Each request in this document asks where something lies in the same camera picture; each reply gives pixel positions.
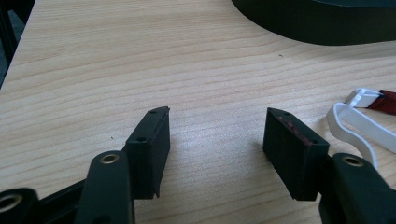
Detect dark red cloth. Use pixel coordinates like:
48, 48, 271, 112
367, 90, 396, 116

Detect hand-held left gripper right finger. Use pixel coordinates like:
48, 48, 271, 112
262, 107, 396, 224

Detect black round container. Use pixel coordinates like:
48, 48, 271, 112
231, 0, 396, 47

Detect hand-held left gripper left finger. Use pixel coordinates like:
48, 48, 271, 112
74, 105, 172, 224

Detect white elastic strap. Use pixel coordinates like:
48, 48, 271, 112
326, 88, 396, 171

